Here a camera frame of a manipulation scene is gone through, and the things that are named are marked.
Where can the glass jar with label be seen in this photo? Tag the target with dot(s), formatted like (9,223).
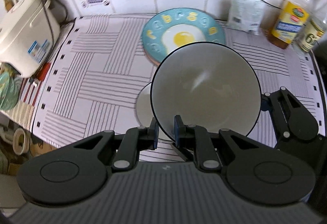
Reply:
(312,32)

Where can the white rice cooker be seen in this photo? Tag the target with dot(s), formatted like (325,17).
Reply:
(28,33)

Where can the teal fried egg plate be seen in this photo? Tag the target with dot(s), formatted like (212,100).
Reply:
(174,28)

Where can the red striped cloth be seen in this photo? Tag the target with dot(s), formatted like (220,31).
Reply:
(22,113)

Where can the green patterned bowl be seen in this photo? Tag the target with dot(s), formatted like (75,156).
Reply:
(10,86)

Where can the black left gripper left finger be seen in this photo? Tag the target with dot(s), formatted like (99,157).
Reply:
(130,144)

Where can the white bowl black rim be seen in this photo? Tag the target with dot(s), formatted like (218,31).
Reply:
(209,85)

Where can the white cup below counter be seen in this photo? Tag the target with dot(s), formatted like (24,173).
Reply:
(20,142)

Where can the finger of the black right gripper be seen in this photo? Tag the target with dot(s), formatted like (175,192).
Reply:
(281,111)
(183,153)

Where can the white plastic bag package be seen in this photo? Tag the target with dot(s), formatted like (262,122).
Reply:
(246,15)

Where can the yellow label oil bottle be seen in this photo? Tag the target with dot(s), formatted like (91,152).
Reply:
(289,22)

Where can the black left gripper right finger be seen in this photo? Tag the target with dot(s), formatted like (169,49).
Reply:
(197,139)

